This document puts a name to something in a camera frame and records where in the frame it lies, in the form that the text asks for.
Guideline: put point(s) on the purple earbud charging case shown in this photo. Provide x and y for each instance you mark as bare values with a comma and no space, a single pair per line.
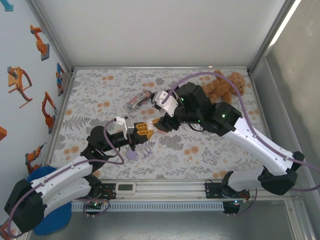
131,155

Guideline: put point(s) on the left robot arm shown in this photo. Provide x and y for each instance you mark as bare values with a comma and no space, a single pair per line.
62,180

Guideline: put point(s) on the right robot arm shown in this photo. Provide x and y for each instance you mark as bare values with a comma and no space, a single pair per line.
262,150

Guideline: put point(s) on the black white striped sock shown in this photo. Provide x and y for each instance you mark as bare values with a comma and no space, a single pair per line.
153,98

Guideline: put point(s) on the brown teddy bear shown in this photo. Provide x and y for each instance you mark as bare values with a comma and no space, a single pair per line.
225,87

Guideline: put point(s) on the white digital display unit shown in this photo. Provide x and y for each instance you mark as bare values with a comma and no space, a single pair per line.
125,188

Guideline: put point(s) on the blue orange gantry sticker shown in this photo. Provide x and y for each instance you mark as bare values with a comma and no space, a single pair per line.
60,80

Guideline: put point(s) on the blue bin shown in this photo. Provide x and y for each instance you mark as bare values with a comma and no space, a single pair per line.
55,220

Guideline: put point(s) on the orange claw gripper sticker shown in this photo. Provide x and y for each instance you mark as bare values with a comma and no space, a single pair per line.
16,80

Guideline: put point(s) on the aluminium frame bar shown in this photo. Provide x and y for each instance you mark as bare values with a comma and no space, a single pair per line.
260,107
160,67
56,125

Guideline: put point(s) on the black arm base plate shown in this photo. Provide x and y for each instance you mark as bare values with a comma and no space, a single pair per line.
107,192
212,190

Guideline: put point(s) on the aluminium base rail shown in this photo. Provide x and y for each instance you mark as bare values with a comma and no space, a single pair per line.
170,190

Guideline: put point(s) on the orange block wall sticker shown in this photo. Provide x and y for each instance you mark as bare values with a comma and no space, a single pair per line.
2,133

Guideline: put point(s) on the aluminium frame post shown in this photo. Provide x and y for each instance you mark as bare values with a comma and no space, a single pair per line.
300,222
50,35
272,35

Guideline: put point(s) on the blue shape wall sticker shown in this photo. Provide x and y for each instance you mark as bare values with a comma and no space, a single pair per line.
7,5

